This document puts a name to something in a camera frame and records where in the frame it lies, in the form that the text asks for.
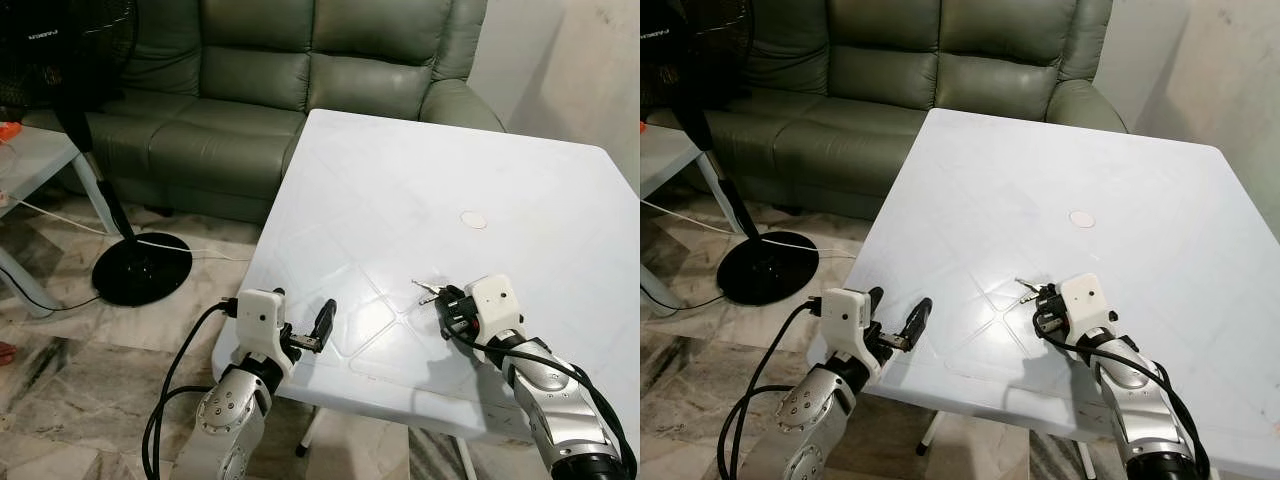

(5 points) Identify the black standing fan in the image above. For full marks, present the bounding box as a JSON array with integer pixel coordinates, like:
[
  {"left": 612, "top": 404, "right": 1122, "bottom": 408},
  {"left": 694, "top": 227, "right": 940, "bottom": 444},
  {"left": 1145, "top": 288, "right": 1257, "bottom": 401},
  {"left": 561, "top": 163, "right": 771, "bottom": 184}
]
[
  {"left": 0, "top": 0, "right": 194, "bottom": 308},
  {"left": 640, "top": 0, "right": 822, "bottom": 308}
]

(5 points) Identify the white plastic table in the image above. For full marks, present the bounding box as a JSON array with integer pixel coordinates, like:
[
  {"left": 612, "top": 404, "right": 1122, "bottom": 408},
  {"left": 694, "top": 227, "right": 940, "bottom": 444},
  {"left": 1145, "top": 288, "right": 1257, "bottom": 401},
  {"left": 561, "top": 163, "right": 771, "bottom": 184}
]
[
  {"left": 807, "top": 107, "right": 1280, "bottom": 480},
  {"left": 212, "top": 108, "right": 641, "bottom": 480}
]

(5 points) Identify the green leather sofa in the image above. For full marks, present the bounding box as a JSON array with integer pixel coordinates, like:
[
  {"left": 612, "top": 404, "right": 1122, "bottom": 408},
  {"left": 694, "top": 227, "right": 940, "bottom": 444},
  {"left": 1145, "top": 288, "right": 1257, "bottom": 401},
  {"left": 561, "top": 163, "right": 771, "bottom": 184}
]
[
  {"left": 655, "top": 0, "right": 1130, "bottom": 221},
  {"left": 20, "top": 0, "right": 507, "bottom": 226}
]

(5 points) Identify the grey side table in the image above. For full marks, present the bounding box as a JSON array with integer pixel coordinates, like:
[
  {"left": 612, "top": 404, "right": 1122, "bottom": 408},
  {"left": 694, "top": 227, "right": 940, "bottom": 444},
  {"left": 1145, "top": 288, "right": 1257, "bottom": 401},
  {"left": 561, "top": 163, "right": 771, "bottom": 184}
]
[{"left": 0, "top": 125, "right": 123, "bottom": 321}]

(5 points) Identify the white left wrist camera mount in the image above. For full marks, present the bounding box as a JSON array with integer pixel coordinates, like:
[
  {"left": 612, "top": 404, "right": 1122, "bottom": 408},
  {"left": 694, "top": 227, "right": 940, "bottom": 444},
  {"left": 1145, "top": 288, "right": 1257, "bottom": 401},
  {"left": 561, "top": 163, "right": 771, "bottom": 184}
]
[
  {"left": 236, "top": 289, "right": 299, "bottom": 378},
  {"left": 821, "top": 287, "right": 887, "bottom": 383}
]

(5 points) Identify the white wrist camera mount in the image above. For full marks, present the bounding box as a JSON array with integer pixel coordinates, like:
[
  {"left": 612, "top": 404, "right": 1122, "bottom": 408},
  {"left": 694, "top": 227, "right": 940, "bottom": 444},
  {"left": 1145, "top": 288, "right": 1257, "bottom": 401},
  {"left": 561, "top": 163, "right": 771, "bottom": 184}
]
[
  {"left": 821, "top": 287, "right": 887, "bottom": 383},
  {"left": 236, "top": 289, "right": 299, "bottom": 378},
  {"left": 466, "top": 275, "right": 527, "bottom": 347},
  {"left": 1059, "top": 272, "right": 1119, "bottom": 347}
]

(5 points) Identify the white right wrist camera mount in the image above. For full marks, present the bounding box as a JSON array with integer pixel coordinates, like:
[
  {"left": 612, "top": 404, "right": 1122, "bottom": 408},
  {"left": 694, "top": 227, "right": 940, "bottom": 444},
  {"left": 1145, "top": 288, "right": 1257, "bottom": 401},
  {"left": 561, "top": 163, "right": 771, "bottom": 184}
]
[
  {"left": 466, "top": 275, "right": 527, "bottom": 347},
  {"left": 1059, "top": 272, "right": 1119, "bottom": 347}
]

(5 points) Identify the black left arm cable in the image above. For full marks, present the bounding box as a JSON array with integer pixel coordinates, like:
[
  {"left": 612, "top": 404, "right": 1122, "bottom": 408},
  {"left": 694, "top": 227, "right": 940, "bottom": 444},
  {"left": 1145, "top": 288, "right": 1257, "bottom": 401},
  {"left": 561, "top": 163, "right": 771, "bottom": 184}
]
[
  {"left": 141, "top": 302, "right": 243, "bottom": 480},
  {"left": 717, "top": 302, "right": 827, "bottom": 480}
]

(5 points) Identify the black floor cable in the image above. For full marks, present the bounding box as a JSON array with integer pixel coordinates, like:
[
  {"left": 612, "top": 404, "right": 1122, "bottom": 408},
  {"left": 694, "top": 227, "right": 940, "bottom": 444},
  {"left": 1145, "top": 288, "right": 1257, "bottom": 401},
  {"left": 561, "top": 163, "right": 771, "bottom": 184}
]
[
  {"left": 640, "top": 283, "right": 728, "bottom": 313},
  {"left": 0, "top": 255, "right": 103, "bottom": 313}
]

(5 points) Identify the white floor cable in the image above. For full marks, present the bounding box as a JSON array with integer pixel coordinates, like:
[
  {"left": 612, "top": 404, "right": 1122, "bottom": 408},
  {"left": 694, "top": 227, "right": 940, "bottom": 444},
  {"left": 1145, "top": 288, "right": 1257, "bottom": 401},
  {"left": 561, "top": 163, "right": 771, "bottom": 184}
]
[
  {"left": 640, "top": 196, "right": 858, "bottom": 260},
  {"left": 12, "top": 197, "right": 253, "bottom": 264}
]

